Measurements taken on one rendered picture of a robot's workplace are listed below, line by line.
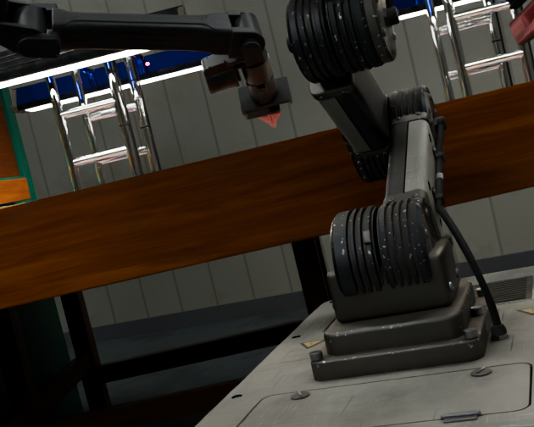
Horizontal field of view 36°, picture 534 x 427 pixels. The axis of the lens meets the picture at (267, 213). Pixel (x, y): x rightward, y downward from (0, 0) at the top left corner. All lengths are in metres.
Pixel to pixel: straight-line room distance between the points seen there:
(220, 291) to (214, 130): 0.80
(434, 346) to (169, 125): 3.24
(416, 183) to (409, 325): 0.20
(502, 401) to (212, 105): 3.29
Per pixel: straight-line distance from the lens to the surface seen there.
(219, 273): 4.06
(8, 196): 2.56
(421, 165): 1.08
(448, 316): 0.94
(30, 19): 1.45
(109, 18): 1.47
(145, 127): 2.24
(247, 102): 1.62
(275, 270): 3.95
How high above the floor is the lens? 0.74
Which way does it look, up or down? 4 degrees down
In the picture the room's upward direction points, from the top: 13 degrees counter-clockwise
